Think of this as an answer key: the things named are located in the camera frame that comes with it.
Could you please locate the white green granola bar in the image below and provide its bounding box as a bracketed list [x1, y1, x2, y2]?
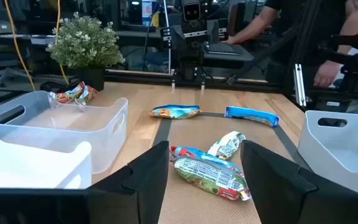
[207, 131, 247, 161]

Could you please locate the light blue orange granola bar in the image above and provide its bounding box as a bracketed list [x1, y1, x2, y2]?
[149, 104, 201, 120]

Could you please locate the white plastic bin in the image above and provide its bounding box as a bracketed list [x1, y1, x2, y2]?
[297, 110, 358, 197]
[0, 123, 93, 190]

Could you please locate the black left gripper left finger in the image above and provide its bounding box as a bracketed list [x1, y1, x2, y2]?
[84, 141, 170, 224]

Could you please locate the red green crumpled granola bar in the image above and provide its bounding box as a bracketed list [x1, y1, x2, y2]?
[48, 81, 86, 105]
[75, 84, 99, 106]

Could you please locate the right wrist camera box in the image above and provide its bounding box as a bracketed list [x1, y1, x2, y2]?
[181, 2, 202, 22]

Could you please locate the artificial green white-flowered plant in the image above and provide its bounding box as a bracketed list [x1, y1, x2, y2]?
[45, 11, 126, 70]

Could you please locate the person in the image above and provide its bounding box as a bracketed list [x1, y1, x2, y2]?
[222, 0, 358, 88]

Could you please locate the yellow cable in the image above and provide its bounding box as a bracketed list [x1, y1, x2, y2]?
[4, 0, 36, 91]
[54, 0, 70, 85]

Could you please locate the blue red chocolate granola bar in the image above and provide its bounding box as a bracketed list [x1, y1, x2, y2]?
[170, 146, 244, 175]

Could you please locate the black plant pot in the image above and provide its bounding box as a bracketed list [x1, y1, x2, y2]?
[78, 67, 106, 92]

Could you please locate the green nutrition-label granola bar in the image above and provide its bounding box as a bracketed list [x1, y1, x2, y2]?
[173, 156, 252, 202]

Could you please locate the clear plastic bin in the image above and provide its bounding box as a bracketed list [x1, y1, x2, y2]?
[0, 90, 129, 175]

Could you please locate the black keyboard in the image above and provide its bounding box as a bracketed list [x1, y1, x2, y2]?
[203, 42, 244, 57]

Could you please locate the person's hand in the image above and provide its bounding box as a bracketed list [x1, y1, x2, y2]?
[222, 34, 241, 45]
[313, 60, 343, 88]

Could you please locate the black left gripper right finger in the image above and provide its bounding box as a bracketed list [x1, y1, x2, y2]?
[240, 139, 358, 224]

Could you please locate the black diagonal frame strut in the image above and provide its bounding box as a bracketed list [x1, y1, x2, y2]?
[227, 27, 298, 85]

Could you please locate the black curved frame handle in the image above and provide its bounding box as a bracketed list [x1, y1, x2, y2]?
[39, 80, 71, 93]

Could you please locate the aluminium extrusion bracket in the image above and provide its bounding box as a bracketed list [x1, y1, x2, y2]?
[293, 63, 307, 108]

